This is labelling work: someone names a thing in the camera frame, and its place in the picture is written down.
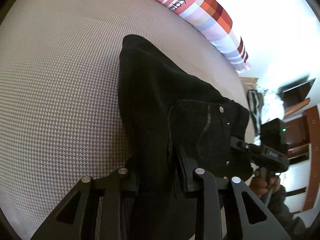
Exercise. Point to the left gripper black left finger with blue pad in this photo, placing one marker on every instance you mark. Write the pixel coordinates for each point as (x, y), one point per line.
(93, 209)

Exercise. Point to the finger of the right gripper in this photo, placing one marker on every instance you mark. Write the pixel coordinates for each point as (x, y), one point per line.
(241, 147)

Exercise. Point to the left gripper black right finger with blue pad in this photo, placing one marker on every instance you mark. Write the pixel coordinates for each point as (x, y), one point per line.
(226, 209)

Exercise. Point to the black denim pants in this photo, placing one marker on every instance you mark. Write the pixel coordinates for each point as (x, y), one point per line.
(161, 108)

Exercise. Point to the person's right hand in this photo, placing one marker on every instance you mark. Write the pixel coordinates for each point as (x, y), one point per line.
(262, 186)

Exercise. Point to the pile of striped clothes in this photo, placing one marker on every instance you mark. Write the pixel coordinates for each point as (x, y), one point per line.
(264, 106)

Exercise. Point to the dark brown wooden shelf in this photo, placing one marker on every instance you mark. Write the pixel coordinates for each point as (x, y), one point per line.
(301, 181)

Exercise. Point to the beige woven bed sheet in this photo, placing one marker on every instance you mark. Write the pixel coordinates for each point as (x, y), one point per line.
(59, 109)

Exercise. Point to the coral patchwork bolster pillow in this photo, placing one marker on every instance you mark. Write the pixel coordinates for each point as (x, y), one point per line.
(210, 19)

